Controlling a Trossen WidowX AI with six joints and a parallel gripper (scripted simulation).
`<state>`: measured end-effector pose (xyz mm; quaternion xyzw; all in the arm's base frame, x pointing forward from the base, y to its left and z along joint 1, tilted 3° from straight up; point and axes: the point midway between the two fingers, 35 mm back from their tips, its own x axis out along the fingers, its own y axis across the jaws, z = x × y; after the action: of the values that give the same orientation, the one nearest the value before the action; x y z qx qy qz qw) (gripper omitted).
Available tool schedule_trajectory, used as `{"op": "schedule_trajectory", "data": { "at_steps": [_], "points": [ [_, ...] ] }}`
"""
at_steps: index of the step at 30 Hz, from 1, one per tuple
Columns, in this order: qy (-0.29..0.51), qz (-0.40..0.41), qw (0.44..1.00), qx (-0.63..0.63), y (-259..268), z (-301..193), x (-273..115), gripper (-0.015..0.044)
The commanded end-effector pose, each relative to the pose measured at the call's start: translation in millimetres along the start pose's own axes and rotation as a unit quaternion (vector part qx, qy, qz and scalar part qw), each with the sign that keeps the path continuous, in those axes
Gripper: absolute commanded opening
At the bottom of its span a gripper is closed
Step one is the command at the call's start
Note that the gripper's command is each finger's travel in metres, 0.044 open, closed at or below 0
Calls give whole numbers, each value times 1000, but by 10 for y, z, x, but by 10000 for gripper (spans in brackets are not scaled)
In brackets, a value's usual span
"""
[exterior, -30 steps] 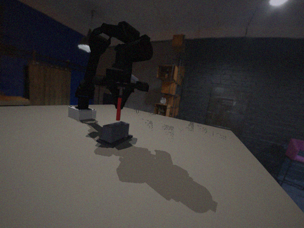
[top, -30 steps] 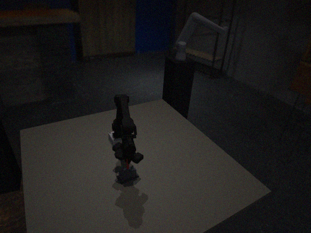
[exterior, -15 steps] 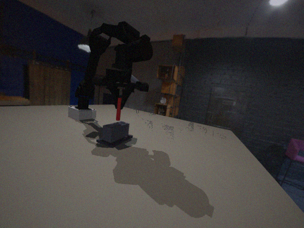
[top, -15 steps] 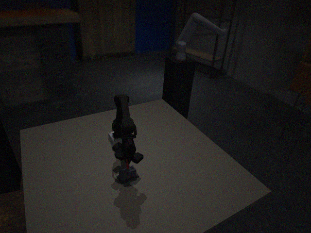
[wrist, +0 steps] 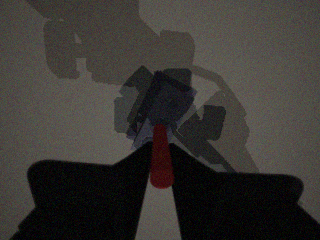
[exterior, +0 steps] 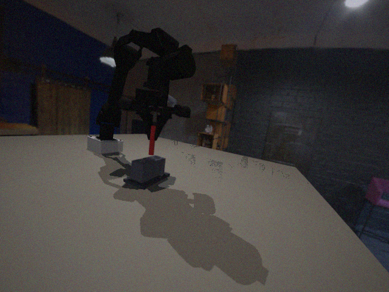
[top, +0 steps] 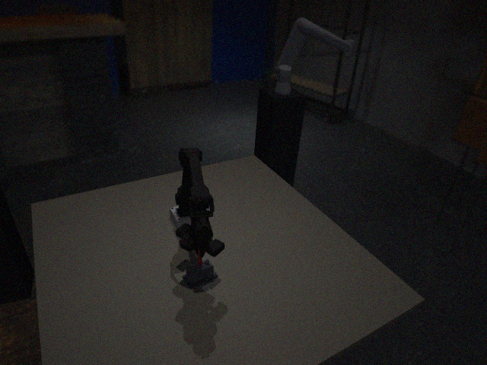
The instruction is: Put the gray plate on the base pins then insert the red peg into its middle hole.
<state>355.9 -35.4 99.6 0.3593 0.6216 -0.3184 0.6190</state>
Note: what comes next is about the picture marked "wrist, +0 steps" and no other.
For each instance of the dark red peg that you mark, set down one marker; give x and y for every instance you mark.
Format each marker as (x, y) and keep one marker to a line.
(161, 172)

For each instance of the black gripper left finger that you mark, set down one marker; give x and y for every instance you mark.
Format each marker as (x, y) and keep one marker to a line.
(120, 186)

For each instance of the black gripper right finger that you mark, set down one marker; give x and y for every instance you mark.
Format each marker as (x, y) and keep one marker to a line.
(201, 194)

